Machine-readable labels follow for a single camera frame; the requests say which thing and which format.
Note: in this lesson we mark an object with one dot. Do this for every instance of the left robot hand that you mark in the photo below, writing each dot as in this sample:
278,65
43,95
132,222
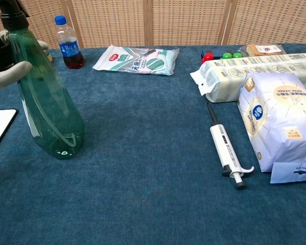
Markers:
7,74

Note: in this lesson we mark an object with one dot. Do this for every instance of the green transparent spray bottle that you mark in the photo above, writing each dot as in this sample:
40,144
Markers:
48,107

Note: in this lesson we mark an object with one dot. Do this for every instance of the cola bottle with blue cap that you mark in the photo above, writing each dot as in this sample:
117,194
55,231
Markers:
71,48

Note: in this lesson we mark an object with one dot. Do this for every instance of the green and yellow sponge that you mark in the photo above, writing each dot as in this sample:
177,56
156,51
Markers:
50,57

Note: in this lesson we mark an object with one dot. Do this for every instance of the cleaning cloth package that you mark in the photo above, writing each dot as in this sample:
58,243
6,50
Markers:
132,61

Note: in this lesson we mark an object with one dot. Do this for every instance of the woven wooden folding screen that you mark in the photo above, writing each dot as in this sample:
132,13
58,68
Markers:
188,23

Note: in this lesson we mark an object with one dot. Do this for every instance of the red toy block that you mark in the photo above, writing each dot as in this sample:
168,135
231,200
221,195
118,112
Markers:
208,57

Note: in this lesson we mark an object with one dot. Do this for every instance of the long cream plastic-wrapped pack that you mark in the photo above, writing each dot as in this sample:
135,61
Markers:
227,79

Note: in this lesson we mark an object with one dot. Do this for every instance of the green toy block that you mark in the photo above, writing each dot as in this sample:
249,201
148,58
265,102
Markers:
228,55

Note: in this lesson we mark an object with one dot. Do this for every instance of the white pipette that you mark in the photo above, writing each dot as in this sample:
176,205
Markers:
225,145

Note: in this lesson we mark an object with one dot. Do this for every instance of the wrapped biscuit package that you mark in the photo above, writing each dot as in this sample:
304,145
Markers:
264,49

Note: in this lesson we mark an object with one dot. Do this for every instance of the pale purple tissue pack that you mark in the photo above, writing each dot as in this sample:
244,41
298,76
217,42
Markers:
280,122

